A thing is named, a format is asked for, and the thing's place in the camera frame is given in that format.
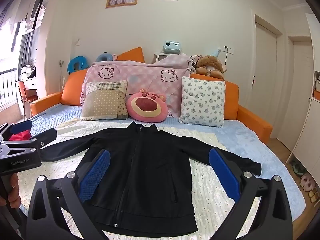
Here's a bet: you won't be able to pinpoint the pink bear face cushion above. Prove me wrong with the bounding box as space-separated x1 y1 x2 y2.
126 89 167 123

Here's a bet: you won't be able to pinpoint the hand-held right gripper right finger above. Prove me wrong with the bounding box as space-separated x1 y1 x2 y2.
208 147 293 240

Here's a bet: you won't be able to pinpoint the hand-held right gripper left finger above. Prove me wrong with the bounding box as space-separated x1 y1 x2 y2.
25 149 111 240

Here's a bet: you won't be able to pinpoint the hanging clothes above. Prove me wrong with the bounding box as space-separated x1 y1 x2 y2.
7 0 47 53

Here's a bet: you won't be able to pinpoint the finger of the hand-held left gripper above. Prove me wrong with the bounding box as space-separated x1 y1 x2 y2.
0 119 33 142
24 127 58 152

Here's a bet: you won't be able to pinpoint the pink cat print quilt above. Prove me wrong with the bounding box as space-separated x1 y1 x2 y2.
80 54 192 118

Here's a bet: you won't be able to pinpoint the patchwork dotted pillow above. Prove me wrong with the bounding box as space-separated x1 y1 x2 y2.
80 80 129 121

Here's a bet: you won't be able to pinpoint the light blue projector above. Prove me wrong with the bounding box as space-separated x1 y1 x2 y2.
163 41 181 55

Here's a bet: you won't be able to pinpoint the light blue bed sheet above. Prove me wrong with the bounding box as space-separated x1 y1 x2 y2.
19 104 307 230

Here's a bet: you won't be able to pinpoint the person's left hand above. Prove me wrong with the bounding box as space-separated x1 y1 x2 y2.
0 173 22 208

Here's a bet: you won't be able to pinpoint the green slipper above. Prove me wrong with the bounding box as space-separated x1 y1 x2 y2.
291 160 306 178

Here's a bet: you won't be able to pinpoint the red cloth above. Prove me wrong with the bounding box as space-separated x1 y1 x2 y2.
8 129 32 141

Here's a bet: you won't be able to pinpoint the orange chair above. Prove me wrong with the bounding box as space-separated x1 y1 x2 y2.
17 80 38 117

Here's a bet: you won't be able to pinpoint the pink slipper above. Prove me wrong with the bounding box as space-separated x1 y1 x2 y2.
299 174 311 188
303 181 316 193

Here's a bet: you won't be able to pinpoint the blue ring neck pillow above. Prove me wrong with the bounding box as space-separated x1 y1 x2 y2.
67 56 89 74

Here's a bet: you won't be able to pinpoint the white desk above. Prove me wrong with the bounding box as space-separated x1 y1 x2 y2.
16 76 39 93

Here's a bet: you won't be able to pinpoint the white floral pillow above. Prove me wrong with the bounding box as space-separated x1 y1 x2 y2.
178 76 226 127

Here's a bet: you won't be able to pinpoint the balcony railing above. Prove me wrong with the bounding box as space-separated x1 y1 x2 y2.
0 68 18 111

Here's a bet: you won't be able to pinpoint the grey blue neck pillow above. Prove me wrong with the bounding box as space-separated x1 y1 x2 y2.
96 52 113 63

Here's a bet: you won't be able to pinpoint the cream daisy print blanket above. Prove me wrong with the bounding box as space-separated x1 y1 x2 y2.
15 119 263 240

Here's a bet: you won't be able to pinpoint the black zip jacket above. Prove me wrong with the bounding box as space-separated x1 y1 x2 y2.
40 122 262 238

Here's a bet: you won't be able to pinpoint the yellow slipper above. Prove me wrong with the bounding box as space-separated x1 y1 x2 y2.
308 190 320 203

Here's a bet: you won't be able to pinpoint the white door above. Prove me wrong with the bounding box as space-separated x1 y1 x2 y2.
254 14 283 139
287 34 314 151

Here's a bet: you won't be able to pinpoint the orange cushion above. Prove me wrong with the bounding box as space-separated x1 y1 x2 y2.
117 47 146 64

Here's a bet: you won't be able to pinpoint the orange sofa bed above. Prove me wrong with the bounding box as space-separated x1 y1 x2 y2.
30 69 273 144

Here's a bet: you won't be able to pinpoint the white shelf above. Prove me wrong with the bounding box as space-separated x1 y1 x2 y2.
153 52 188 64

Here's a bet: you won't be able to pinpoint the brown teddy bear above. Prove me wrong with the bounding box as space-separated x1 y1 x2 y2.
195 55 227 79

